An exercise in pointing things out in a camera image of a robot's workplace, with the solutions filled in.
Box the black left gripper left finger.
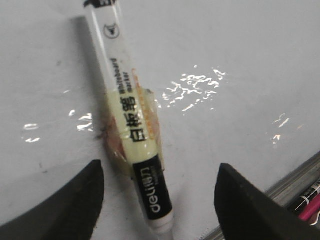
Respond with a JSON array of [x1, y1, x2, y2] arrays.
[[0, 159, 104, 240]]

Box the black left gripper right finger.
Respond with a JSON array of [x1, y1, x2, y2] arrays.
[[214, 163, 320, 240]]

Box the red magnet taped to marker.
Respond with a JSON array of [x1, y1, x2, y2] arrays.
[[105, 88, 165, 177]]

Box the black white whiteboard marker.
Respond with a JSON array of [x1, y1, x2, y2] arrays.
[[83, 0, 174, 240]]

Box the white whiteboard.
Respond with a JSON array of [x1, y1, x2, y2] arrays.
[[0, 0, 320, 240]]

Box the black marker on tray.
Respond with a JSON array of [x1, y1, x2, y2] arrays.
[[288, 179, 320, 215]]

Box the pink marker on tray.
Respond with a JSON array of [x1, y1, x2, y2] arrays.
[[298, 195, 320, 221]]

